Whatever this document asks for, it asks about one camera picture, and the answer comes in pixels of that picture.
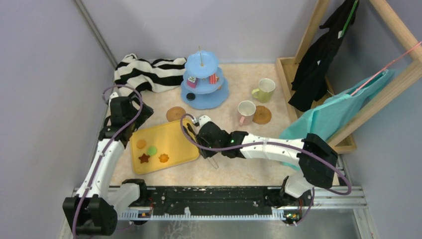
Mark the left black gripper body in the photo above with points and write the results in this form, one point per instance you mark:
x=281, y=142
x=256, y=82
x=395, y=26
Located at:
x=145, y=113

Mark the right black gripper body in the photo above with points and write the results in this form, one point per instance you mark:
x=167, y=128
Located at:
x=201, y=141

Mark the black macaron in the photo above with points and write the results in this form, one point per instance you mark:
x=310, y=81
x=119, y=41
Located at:
x=190, y=96

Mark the yellow plastic tray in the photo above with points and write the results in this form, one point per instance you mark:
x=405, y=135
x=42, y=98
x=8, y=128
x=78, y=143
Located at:
x=169, y=139

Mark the orange flower cookie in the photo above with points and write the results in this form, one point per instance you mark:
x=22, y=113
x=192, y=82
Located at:
x=163, y=158

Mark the green macaron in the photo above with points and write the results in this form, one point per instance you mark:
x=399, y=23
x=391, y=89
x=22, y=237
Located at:
x=151, y=151

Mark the blue three-tier cake stand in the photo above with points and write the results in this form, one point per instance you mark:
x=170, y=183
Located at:
x=201, y=65

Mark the purple triangular cake slice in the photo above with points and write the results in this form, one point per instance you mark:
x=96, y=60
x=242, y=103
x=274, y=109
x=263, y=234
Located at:
x=192, y=82

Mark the brown star cookie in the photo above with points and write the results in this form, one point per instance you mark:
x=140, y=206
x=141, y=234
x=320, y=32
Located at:
x=144, y=158

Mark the red striped cake slice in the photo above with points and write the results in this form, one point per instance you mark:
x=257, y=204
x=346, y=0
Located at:
x=213, y=79

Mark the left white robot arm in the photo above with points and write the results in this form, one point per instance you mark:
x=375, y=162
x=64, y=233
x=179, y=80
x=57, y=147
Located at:
x=92, y=211

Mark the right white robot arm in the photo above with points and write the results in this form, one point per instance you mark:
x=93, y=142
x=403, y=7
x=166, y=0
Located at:
x=314, y=158

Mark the left woven round coaster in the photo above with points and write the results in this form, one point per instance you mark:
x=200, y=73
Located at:
x=175, y=113

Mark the woven round coaster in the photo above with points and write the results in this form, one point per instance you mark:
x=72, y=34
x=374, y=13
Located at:
x=175, y=113
x=262, y=115

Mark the black white striped cloth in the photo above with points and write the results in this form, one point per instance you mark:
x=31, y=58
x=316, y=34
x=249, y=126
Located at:
x=158, y=76

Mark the pink mug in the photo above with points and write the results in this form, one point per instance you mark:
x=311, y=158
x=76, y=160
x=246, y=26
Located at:
x=246, y=111

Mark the right woven round coaster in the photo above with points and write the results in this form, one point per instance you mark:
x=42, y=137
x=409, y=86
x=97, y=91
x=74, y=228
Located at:
x=262, y=115

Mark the green mug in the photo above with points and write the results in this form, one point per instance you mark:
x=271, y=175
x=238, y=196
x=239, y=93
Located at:
x=264, y=91

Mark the teal hanging shirt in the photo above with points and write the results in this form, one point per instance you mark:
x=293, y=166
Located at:
x=326, y=119

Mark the black hanging garment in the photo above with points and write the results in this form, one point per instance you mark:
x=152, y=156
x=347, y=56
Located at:
x=309, y=82

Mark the wooden clothes rack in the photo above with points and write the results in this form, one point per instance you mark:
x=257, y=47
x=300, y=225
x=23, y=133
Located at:
x=342, y=142

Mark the pink clothes hanger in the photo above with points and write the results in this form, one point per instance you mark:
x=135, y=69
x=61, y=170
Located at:
x=382, y=69

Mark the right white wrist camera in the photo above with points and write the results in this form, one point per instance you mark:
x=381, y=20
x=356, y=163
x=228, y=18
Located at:
x=201, y=120

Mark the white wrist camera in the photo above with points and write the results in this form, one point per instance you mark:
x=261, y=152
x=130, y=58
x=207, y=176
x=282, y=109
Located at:
x=112, y=96
x=201, y=120

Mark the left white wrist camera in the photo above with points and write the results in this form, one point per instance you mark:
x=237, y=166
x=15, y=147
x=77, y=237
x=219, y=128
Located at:
x=112, y=96

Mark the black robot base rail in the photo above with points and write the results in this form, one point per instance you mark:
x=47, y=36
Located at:
x=249, y=203

